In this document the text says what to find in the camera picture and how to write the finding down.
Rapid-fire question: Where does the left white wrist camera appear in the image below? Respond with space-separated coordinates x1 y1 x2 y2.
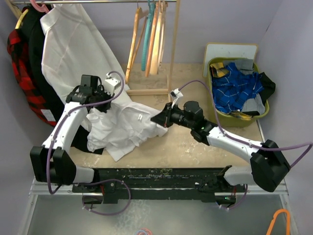
102 73 121 96

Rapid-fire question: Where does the black cloth in basket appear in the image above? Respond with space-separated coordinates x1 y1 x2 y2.
253 72 276 105

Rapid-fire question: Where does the wooden hanger rightmost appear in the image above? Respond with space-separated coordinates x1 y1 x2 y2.
150 0 167 75

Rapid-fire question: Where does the wooden hanger middle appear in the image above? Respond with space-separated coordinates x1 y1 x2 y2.
145 1 159 77

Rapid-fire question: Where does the white shirt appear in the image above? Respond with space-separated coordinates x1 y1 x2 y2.
40 4 125 103
87 102 167 162

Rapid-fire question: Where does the yellow hanger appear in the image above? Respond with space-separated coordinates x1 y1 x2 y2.
15 8 29 29

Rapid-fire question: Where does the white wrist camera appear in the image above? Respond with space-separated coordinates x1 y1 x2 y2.
102 73 121 96
170 88 183 108

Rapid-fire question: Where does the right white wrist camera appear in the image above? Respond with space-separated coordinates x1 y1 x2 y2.
170 88 183 108

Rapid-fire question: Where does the teal hanger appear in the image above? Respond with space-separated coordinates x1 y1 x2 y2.
141 0 156 71

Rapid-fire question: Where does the grey cloth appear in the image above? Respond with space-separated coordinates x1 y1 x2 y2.
235 58 254 71

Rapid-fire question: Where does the white board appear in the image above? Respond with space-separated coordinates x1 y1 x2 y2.
202 43 258 78

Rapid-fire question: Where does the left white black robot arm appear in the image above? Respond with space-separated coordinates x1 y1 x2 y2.
30 74 121 192

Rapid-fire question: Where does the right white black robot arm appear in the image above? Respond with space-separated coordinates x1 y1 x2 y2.
151 101 291 192

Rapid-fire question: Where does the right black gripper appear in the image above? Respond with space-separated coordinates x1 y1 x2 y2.
152 102 194 129

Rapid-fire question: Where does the olive green laundry basket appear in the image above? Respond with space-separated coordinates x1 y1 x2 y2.
205 58 269 127

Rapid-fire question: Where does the hanging white shirt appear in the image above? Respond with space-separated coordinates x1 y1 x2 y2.
40 4 125 103

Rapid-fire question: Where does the orange hanger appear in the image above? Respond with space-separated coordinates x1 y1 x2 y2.
266 209 291 235

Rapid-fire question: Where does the wooden clothes rack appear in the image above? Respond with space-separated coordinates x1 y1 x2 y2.
5 0 180 101

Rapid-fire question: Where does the wooden hanger leftmost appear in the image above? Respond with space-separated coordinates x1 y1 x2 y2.
125 6 149 84

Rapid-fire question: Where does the hanging black shirt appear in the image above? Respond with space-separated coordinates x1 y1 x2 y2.
23 6 103 155

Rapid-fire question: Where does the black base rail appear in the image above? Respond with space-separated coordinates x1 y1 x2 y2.
72 168 245 204

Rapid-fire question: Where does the wooden hanger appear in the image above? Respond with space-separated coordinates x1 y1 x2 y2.
145 1 159 77
150 0 167 75
125 6 149 84

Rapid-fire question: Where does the yellow black cloth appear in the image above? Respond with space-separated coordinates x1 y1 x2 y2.
209 62 229 78

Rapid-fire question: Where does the red black plaid shirt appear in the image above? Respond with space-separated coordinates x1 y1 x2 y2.
7 29 56 126

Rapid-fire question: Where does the pink hanger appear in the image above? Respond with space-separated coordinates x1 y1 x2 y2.
30 0 52 13

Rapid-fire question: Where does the blue shirt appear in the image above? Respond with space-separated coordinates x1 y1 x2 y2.
211 62 264 114

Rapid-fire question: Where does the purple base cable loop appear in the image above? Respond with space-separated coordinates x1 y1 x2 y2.
82 178 132 216

